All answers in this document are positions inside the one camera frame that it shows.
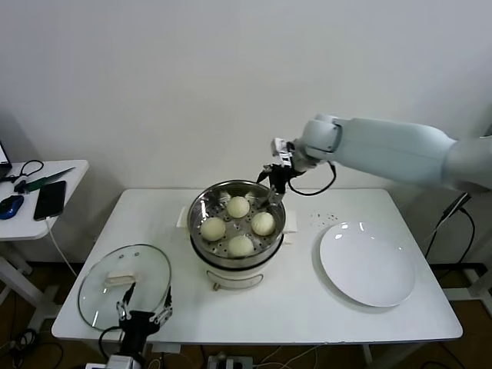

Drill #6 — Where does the black smartphone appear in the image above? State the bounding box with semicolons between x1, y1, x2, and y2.
33;180;68;222

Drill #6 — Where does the blue computer mouse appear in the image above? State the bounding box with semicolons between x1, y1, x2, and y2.
0;194;26;221

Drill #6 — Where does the round glass pot lid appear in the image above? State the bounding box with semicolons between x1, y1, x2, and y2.
78;244;172;331

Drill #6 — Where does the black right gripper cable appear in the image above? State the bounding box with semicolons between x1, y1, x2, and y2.
286;161;337;196

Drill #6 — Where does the white steamed baozi bun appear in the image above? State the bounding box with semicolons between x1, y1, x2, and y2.
226;195;251;219
228;234;254;258
199;218;227;242
250;211;276;236

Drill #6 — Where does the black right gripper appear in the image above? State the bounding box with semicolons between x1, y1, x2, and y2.
256;163;296;211

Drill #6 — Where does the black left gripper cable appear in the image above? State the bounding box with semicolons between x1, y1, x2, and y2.
98;324;125;363

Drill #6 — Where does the green handled knife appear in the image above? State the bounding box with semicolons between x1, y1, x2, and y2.
18;167;76;193

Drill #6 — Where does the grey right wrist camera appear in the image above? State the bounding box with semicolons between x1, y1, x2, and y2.
271;138;294;168

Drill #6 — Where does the white charging cable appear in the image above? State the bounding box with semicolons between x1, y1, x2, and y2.
45;217;80;278

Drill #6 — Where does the black floor cable bundle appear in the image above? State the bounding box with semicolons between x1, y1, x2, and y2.
0;326;65;369

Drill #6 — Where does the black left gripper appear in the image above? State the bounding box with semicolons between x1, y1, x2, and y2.
115;283;174;357

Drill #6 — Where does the large white work table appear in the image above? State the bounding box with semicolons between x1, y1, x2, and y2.
52;188;464;369

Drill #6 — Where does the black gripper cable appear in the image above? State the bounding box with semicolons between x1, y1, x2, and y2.
98;324;125;363
286;161;337;196

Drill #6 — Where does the grey floor power strip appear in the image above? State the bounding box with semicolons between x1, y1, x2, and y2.
207;355;254;369

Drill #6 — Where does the black cord loop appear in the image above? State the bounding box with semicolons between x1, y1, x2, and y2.
5;160;45;185

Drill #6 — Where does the large white plate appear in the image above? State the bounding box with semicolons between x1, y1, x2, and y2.
319;221;417;308

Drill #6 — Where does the black laptop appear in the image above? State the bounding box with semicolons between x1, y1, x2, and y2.
0;140;15;181

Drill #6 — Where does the white rounded side table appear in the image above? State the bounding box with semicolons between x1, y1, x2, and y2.
0;159;90;335

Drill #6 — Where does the white floor cable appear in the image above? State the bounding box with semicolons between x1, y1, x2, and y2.
261;344;322;366

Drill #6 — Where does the perforated steel steamer basket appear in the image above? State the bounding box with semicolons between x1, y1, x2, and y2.
176;179;300;261

